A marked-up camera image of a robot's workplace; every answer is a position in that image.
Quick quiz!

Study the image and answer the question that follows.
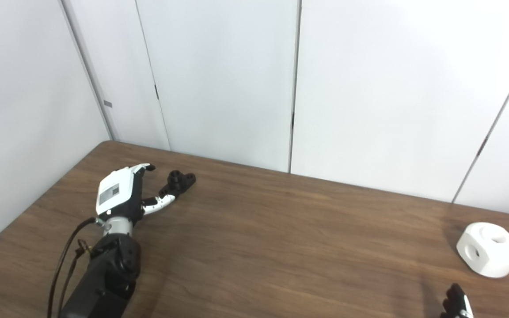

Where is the black flanged holder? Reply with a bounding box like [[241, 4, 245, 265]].
[[158, 170, 197, 199]]

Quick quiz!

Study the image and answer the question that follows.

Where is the thin black left arm wire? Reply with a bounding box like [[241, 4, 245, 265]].
[[58, 240, 92, 310]]

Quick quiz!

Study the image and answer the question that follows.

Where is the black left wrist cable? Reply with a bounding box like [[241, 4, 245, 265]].
[[47, 217, 105, 318]]

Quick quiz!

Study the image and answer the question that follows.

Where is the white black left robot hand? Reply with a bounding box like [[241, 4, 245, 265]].
[[95, 163, 176, 226]]

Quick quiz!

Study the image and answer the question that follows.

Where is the round white plastic piece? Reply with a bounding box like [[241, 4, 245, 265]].
[[456, 222, 509, 279]]

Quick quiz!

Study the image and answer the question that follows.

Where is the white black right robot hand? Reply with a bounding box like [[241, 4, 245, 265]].
[[440, 283, 475, 318]]

